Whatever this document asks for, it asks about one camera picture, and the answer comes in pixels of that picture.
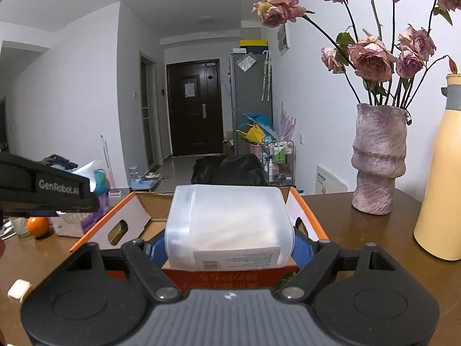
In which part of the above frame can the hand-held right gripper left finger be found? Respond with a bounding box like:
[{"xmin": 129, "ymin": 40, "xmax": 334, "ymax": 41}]
[{"xmin": 63, "ymin": 232, "xmax": 182, "ymax": 301}]

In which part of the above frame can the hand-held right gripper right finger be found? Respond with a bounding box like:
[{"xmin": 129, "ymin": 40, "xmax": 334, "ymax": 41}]
[{"xmin": 277, "ymin": 225, "xmax": 398, "ymax": 301}]

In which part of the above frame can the orange cardboard box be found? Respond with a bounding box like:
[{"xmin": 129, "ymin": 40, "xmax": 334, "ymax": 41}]
[{"xmin": 68, "ymin": 187, "xmax": 330, "ymax": 292}]

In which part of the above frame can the translucent plastic container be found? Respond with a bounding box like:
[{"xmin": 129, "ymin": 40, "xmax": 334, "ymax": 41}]
[{"xmin": 164, "ymin": 184, "xmax": 296, "ymax": 271}]

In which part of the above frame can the dark bundle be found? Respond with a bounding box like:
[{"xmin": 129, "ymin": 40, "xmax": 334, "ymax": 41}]
[{"xmin": 41, "ymin": 154, "xmax": 78, "ymax": 171}]

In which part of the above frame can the orange fruit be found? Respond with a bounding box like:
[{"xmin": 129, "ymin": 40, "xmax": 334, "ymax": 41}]
[{"xmin": 27, "ymin": 216, "xmax": 50, "ymax": 238}]

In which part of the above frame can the blue tissue pack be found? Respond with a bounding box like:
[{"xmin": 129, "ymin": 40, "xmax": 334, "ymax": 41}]
[{"xmin": 88, "ymin": 160, "xmax": 109, "ymax": 193}]

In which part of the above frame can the purple tissue pack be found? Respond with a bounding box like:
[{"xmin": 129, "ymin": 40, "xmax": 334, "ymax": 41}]
[{"xmin": 50, "ymin": 192, "xmax": 110, "ymax": 238}]

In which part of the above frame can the white mop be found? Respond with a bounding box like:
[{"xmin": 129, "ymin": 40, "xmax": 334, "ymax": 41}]
[{"xmin": 100, "ymin": 134, "xmax": 121, "ymax": 198}]

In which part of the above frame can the blue pet feeder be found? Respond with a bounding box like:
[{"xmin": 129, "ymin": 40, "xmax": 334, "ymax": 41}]
[{"xmin": 129, "ymin": 166, "xmax": 161, "ymax": 191}]

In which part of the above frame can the white board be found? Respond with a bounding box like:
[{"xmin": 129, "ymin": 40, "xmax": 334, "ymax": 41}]
[{"xmin": 315, "ymin": 165, "xmax": 349, "ymax": 195}]

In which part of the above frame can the black television screen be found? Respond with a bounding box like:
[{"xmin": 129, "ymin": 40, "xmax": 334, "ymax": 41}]
[{"xmin": 0, "ymin": 95, "xmax": 8, "ymax": 152}]

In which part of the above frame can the metal trolley with bottles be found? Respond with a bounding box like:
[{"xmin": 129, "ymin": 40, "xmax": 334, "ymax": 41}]
[{"xmin": 262, "ymin": 136, "xmax": 296, "ymax": 188}]

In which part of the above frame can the black bag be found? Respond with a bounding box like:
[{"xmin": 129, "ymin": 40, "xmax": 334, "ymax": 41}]
[{"xmin": 191, "ymin": 153, "xmax": 274, "ymax": 187}]

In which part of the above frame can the small cream block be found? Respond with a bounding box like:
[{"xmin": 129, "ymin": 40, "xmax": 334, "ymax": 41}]
[{"xmin": 8, "ymin": 280, "xmax": 32, "ymax": 300}]

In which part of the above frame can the pink ceramic vase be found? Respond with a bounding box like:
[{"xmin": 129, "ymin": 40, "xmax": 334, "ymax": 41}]
[{"xmin": 351, "ymin": 103, "xmax": 409, "ymax": 216}]

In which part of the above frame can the yellow bag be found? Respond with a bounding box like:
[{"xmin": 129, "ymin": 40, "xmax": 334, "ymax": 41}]
[{"xmin": 236, "ymin": 124, "xmax": 263, "ymax": 144}]

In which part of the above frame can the dark entrance door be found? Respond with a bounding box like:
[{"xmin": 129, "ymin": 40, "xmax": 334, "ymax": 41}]
[{"xmin": 166, "ymin": 59, "xmax": 224, "ymax": 157}]

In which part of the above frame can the blue folding stool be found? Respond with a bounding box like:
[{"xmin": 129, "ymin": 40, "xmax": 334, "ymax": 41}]
[{"xmin": 241, "ymin": 113, "xmax": 278, "ymax": 138}]

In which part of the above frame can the yellow thermos jug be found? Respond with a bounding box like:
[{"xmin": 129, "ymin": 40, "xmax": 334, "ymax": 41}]
[{"xmin": 413, "ymin": 74, "xmax": 461, "ymax": 261}]

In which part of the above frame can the grey refrigerator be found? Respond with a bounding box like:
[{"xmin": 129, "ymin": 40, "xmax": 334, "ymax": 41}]
[{"xmin": 230, "ymin": 51, "xmax": 273, "ymax": 155}]

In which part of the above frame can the white folded umbrella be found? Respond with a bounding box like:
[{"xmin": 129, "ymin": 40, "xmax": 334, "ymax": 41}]
[{"xmin": 261, "ymin": 51, "xmax": 271, "ymax": 101}]

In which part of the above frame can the dried pink rose bouquet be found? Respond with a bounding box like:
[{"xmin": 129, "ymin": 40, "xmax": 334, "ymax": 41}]
[{"xmin": 252, "ymin": 0, "xmax": 461, "ymax": 109}]

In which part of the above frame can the yellow black box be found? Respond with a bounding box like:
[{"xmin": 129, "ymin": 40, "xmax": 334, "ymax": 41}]
[{"xmin": 240, "ymin": 40, "xmax": 269, "ymax": 53}]

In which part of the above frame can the purple wall decal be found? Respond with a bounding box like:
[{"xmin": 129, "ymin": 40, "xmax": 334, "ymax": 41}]
[{"xmin": 281, "ymin": 103, "xmax": 296, "ymax": 141}]

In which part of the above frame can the wall poster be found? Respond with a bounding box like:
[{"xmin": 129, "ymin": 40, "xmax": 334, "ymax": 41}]
[{"xmin": 277, "ymin": 23, "xmax": 290, "ymax": 56}]

